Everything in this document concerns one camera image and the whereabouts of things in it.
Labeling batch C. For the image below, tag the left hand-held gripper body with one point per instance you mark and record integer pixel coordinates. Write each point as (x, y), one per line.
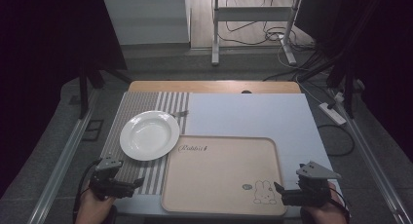
(110, 185)

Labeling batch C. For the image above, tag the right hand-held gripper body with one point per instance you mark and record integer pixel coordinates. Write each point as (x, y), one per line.
(311, 188)

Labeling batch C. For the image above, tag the person's left hand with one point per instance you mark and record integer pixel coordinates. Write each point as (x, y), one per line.
(92, 207)

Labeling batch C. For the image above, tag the person's right hand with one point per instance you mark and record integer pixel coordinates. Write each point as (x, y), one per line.
(328, 212)

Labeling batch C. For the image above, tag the white plate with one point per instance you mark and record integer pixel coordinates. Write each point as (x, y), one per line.
(149, 135)

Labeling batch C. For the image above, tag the beige tray with rabbit print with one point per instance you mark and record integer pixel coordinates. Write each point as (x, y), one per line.
(224, 175)

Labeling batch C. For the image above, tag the light blue table mat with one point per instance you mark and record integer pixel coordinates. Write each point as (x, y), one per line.
(253, 115)

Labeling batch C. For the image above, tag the white power strip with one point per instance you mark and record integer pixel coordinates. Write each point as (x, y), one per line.
(331, 113)

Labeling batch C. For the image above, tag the grey striped placemat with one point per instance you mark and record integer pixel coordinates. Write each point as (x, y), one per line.
(142, 102)

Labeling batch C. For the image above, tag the metal fork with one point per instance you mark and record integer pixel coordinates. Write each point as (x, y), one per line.
(181, 113)

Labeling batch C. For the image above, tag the black stand leg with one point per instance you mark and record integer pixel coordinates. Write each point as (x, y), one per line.
(83, 91)
(348, 87)

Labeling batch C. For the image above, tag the dark curtain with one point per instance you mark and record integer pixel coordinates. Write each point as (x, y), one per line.
(383, 55)
(48, 39)

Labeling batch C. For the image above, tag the white metal stand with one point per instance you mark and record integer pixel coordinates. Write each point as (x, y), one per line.
(253, 13)

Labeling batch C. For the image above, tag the aluminium floor rail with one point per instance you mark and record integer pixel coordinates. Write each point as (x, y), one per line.
(61, 165)
(376, 172)

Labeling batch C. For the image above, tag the black floor frame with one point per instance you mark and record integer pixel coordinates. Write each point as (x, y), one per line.
(93, 130)

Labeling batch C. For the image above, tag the white wall panel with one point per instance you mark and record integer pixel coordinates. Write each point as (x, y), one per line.
(146, 21)

